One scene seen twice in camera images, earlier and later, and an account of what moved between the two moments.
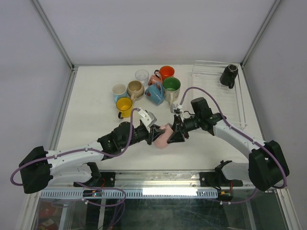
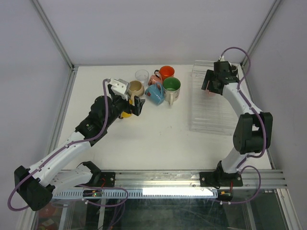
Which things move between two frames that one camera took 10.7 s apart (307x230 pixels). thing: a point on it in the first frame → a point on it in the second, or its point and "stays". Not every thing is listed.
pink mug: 161,142 → 209,95
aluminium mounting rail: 194,179 stays
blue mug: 156,93 stays
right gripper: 177,136 → 209,76
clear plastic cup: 143,75 stays
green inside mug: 171,86 stays
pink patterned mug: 154,80 stays
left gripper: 155,132 → 135,109
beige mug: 135,90 stays
